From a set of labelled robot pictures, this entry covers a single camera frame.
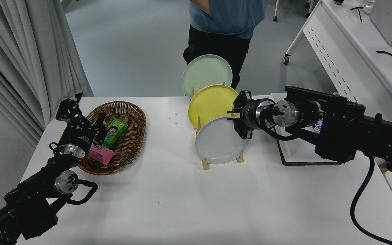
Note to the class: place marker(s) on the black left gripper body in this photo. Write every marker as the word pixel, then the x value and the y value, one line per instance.
pixel 77 137

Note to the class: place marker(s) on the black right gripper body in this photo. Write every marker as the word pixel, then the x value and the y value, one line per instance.
pixel 249 115

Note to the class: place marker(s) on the grey plate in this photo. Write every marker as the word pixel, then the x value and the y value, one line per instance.
pixel 216 143

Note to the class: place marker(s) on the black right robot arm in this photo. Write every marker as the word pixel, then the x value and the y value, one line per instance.
pixel 342 129

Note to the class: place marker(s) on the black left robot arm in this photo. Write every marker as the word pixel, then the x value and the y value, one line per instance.
pixel 29 200

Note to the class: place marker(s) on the yellow plate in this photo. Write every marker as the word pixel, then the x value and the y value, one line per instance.
pixel 209 103

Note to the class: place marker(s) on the pale green plate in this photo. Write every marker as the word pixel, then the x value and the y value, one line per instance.
pixel 206 71

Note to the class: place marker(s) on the wooden plate rack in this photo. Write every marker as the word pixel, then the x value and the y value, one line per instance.
pixel 205 164

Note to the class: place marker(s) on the green snack pack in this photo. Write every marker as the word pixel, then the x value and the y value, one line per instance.
pixel 114 132

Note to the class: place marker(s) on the pink snack pack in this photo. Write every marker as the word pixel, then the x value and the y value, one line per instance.
pixel 101 154

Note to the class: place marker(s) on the brown wicker basket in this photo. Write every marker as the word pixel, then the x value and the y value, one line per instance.
pixel 133 136

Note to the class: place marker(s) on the white tray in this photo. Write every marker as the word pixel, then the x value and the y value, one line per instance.
pixel 298 149

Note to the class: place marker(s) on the person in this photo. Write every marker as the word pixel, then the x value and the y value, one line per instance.
pixel 226 34

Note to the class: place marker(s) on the brown Snickers bar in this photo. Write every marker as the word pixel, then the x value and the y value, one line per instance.
pixel 317 127

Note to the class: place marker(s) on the grey curtain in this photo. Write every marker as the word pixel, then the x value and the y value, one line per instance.
pixel 22 51

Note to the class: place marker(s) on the white caster leg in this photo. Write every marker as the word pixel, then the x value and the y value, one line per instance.
pixel 276 10
pixel 310 6

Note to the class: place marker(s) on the white perforated desk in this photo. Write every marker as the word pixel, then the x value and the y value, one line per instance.
pixel 359 61

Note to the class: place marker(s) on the black eyeglasses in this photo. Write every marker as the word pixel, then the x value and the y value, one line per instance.
pixel 360 13

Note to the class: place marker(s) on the clear plastic bottle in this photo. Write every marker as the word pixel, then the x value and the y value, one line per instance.
pixel 368 5

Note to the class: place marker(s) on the silver laptop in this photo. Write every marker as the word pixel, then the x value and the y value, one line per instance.
pixel 386 17

